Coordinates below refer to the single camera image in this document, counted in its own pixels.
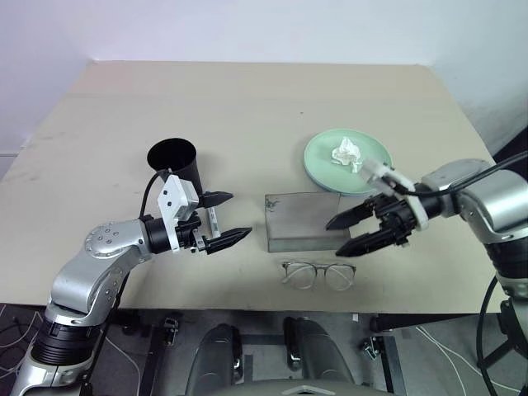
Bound crumpled white tissue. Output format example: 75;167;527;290
330;136;365;174

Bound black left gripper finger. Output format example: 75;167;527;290
202;190;235;209
205;227;253;256

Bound grey robot torso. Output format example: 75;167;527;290
220;380;391;396

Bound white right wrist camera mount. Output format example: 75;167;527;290
360;158;430;232

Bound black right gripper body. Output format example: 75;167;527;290
370;192;418;248

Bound white floor cable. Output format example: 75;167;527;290
105;329;144;383
414;324;482;379

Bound clear frame glasses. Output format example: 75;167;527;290
280;260;358;292

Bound black tripod stand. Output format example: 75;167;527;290
478;299;528;396

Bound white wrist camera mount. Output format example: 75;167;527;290
360;158;430;232
156;174;200;253

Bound black hanging cable loop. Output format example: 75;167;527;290
476;275;501;396

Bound clear glasses case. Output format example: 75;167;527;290
264;191;352;254

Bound black cup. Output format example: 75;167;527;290
146;137;204;196

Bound light green plate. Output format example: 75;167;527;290
303;128;394;196

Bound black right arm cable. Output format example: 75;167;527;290
395;151;528;197

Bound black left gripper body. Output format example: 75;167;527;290
175;191;209;253

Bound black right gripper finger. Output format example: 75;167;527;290
325;201;378;232
334;229;398;259

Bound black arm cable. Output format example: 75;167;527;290
395;151;528;197
139;167;173;220

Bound dark rounded robot foot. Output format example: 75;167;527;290
184;323;245;396
282;316;352;385

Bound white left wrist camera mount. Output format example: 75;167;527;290
156;174;200;253

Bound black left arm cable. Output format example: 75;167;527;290
139;167;173;220

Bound white marker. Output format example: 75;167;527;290
205;205;221;239

